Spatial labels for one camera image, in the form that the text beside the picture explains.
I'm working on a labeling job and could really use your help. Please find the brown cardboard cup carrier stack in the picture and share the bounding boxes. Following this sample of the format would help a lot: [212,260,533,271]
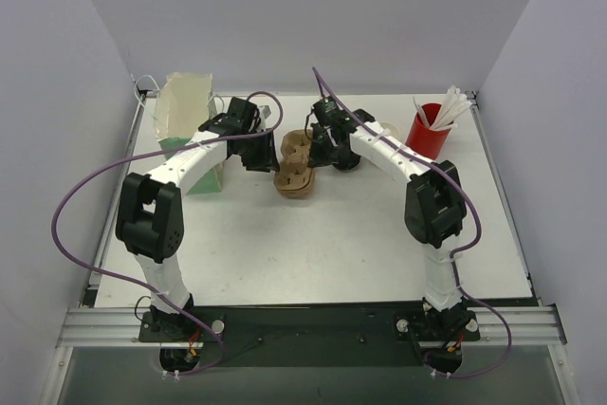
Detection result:
[273,129,315,199]

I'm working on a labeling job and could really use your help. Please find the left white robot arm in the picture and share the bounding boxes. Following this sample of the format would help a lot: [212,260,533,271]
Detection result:
[116,97,278,341]

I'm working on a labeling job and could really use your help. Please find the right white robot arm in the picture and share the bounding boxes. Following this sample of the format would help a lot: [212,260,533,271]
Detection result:
[308,97,467,318]

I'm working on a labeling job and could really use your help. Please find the black coffee lid stack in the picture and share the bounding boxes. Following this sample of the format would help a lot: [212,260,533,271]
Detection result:
[332,157,360,172]

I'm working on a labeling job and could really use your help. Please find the green paper takeout bag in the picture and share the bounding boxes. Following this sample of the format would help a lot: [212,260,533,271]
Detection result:
[147,72,227,195]

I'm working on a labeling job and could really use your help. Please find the brown paper cup stack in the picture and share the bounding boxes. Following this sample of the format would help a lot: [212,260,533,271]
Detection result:
[380,121,401,141]

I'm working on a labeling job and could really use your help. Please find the red straw holder cup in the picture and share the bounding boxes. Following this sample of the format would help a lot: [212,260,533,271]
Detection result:
[405,113,451,159]

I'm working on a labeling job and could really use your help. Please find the white wrapped straws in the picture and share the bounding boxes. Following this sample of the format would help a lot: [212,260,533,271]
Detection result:
[413,85,472,132]

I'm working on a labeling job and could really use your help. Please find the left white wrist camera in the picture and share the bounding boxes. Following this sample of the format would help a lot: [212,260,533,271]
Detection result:
[258,104,271,120]

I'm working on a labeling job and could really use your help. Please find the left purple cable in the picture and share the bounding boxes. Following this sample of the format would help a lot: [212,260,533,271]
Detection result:
[50,90,285,376]

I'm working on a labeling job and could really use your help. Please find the purple cable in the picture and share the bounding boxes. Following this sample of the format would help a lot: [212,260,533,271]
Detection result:
[50,90,285,376]
[311,66,512,380]

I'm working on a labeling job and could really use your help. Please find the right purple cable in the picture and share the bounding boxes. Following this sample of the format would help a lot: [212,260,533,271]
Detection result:
[311,66,512,380]

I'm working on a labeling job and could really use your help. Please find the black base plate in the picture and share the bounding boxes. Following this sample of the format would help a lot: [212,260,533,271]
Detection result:
[138,301,480,370]

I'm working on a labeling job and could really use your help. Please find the aluminium front rail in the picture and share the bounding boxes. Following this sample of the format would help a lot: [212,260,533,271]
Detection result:
[57,304,566,348]

